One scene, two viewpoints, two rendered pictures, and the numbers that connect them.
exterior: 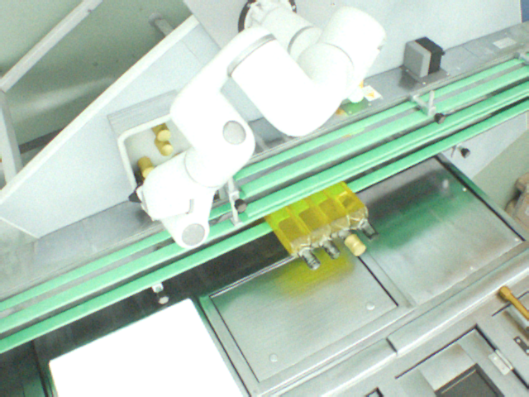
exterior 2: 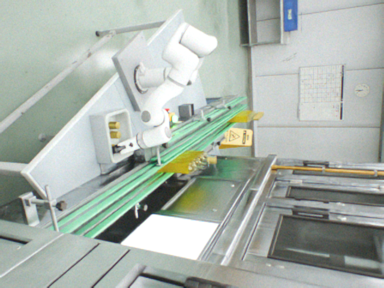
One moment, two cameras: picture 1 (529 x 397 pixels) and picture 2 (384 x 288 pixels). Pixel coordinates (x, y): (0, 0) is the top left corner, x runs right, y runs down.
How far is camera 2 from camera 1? 1.07 m
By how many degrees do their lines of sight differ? 46
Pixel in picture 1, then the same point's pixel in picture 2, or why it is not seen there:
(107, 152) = (88, 140)
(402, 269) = not seen: hidden behind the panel
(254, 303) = (185, 203)
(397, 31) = (174, 99)
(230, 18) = (131, 74)
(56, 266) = (80, 200)
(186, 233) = (165, 131)
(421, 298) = not seen: hidden behind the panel
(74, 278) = (95, 203)
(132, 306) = (119, 236)
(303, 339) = (219, 201)
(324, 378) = (242, 205)
